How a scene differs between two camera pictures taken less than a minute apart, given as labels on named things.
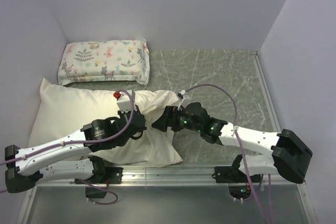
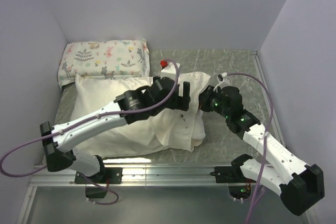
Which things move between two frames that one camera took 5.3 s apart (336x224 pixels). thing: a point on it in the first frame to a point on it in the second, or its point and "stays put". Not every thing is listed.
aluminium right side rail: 259,65 stays put
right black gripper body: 178,116 to 212,100
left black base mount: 113,175 stays put
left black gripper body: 123,142 to 178,102
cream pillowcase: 58,109 to 186,127
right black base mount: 238,186 stays put
